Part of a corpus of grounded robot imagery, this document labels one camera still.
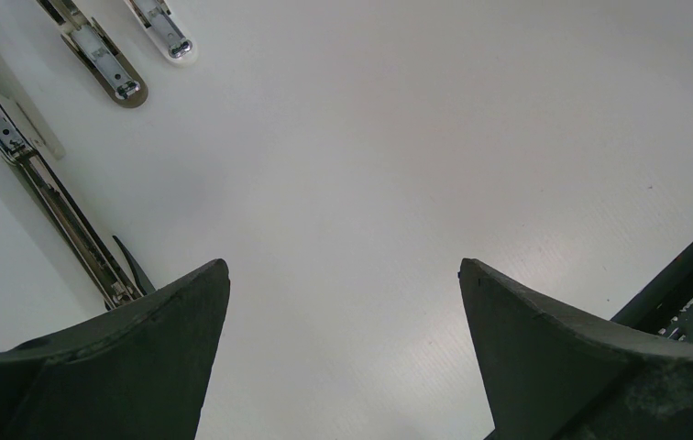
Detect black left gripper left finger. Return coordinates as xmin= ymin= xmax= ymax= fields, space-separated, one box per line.
xmin=0 ymin=259 xmax=230 ymax=439

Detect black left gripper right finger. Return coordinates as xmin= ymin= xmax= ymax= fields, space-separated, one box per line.
xmin=459 ymin=258 xmax=693 ymax=439

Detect beige small stapler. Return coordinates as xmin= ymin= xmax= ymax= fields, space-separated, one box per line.
xmin=37 ymin=0 xmax=149 ymax=109

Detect black and grey large stapler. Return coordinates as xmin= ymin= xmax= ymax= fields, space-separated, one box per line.
xmin=0 ymin=54 xmax=155 ymax=310

